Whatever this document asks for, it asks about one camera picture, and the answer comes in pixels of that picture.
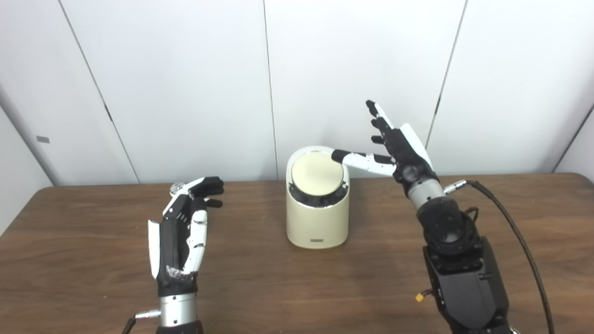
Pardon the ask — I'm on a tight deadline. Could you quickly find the white and black right hand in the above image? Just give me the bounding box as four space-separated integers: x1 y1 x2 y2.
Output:
331 100 439 198

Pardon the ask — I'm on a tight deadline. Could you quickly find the white and black left hand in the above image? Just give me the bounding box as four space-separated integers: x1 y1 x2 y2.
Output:
148 176 225 297

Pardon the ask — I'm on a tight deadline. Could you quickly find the cream-colored lidded bin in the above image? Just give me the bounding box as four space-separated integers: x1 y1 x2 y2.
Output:
285 146 350 250

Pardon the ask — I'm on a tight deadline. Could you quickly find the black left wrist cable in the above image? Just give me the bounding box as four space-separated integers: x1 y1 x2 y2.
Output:
122 310 161 334

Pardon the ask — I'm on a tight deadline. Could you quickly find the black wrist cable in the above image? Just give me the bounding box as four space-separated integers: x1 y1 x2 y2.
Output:
122 310 161 334
443 180 555 334

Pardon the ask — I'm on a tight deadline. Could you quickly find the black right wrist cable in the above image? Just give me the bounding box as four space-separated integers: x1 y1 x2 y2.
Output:
443 180 555 334

